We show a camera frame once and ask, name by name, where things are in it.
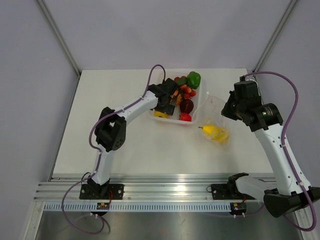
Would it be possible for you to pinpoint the white plastic basket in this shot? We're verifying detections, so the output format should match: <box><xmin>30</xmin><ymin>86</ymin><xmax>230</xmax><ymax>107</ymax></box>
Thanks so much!
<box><xmin>146</xmin><ymin>69</ymin><xmax>206</xmax><ymax>125</ymax></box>

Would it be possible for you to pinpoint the white slotted cable duct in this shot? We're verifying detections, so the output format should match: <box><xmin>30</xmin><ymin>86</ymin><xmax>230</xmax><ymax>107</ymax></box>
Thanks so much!
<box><xmin>44</xmin><ymin>201</ymin><xmax>231</xmax><ymax>213</ymax></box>

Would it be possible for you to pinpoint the yellow pear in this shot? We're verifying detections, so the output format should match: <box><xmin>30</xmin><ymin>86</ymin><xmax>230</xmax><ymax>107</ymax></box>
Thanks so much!
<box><xmin>199</xmin><ymin>124</ymin><xmax>217</xmax><ymax>135</ymax></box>

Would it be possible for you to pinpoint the green bell pepper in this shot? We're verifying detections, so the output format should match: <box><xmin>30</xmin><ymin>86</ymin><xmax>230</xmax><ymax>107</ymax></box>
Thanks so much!
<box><xmin>187</xmin><ymin>71</ymin><xmax>201</xmax><ymax>90</ymax></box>

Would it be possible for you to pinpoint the dark red plum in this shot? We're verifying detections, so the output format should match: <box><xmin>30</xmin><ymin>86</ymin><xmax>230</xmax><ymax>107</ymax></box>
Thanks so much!
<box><xmin>179</xmin><ymin>99</ymin><xmax>194</xmax><ymax>114</ymax></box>

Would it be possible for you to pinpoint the orange spiky horned melon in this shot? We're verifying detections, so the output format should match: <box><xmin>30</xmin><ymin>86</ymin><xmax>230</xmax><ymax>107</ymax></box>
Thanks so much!
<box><xmin>170</xmin><ymin>89</ymin><xmax>183</xmax><ymax>107</ymax></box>

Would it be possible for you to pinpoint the yellow bell pepper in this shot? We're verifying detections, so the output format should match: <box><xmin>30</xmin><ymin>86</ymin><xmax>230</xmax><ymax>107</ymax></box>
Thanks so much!
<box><xmin>154</xmin><ymin>111</ymin><xmax>168</xmax><ymax>119</ymax></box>

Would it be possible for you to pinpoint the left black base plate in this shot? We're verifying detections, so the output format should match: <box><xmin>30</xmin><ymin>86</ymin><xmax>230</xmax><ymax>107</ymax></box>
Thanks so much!
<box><xmin>79</xmin><ymin>183</ymin><xmax>124</xmax><ymax>200</ymax></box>

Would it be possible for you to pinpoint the red tomato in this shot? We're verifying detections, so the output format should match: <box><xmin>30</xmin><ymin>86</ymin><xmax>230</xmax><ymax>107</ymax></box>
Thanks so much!
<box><xmin>179</xmin><ymin>112</ymin><xmax>192</xmax><ymax>122</ymax></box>

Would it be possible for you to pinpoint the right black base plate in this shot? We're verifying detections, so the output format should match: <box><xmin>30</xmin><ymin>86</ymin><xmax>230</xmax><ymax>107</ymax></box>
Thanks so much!
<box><xmin>206</xmin><ymin>183</ymin><xmax>255</xmax><ymax>201</ymax></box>

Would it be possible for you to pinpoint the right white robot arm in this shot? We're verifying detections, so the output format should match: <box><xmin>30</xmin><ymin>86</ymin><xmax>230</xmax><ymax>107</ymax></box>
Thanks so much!
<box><xmin>221</xmin><ymin>80</ymin><xmax>320</xmax><ymax>218</ymax></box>

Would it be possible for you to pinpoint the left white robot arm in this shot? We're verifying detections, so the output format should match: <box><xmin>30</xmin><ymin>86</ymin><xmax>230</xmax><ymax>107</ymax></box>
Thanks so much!
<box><xmin>87</xmin><ymin>78</ymin><xmax>179</xmax><ymax>199</ymax></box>

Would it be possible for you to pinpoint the aluminium mounting rail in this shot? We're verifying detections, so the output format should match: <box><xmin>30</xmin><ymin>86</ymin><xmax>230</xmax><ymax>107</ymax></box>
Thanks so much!
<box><xmin>33</xmin><ymin>173</ymin><xmax>230</xmax><ymax>202</ymax></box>

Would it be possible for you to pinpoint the clear zip top bag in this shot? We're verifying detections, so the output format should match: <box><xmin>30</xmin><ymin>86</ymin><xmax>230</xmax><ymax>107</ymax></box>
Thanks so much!
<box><xmin>193</xmin><ymin>92</ymin><xmax>230</xmax><ymax>148</ymax></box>

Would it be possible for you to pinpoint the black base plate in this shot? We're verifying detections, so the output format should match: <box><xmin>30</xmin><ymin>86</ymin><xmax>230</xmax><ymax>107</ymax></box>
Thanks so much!
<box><xmin>79</xmin><ymin>183</ymin><xmax>124</xmax><ymax>200</ymax></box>
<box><xmin>206</xmin><ymin>183</ymin><xmax>255</xmax><ymax>201</ymax></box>

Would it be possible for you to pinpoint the red lychee bunch with leaves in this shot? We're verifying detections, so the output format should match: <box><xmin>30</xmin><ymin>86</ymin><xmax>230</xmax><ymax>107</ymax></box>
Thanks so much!
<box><xmin>174</xmin><ymin>75</ymin><xmax>197</xmax><ymax>99</ymax></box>

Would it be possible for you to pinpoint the yellow lemon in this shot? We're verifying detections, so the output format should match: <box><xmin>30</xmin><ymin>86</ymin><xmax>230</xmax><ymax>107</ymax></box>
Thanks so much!
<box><xmin>211</xmin><ymin>127</ymin><xmax>230</xmax><ymax>144</ymax></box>

